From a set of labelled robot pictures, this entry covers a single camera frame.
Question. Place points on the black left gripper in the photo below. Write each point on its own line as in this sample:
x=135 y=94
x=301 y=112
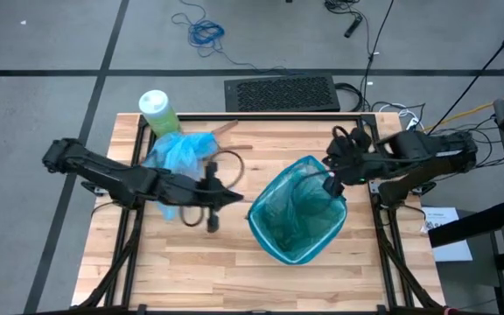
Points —
x=186 y=192

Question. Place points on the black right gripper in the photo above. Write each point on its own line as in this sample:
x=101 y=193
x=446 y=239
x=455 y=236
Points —
x=357 y=159

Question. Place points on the white plastic trash bin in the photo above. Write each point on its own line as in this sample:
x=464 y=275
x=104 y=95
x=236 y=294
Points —
x=261 y=247

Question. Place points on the teal trash bag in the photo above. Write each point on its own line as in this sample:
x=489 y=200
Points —
x=296 y=214

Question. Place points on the light blue trash bag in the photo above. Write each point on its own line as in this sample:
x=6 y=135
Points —
x=177 y=149

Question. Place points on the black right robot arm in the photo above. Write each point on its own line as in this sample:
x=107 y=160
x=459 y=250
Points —
x=427 y=151

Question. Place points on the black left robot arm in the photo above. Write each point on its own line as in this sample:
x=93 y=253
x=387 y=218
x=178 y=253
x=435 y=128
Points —
x=103 y=168

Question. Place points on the black perforated computer case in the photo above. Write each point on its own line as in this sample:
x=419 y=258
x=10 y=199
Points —
x=278 y=92

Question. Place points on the green disinfecting wipes canister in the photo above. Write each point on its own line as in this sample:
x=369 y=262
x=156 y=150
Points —
x=158 y=109

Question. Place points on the white paper sheet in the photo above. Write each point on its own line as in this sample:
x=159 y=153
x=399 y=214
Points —
x=449 y=249

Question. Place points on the black power brick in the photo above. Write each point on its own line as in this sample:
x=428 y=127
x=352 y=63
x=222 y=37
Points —
x=352 y=26

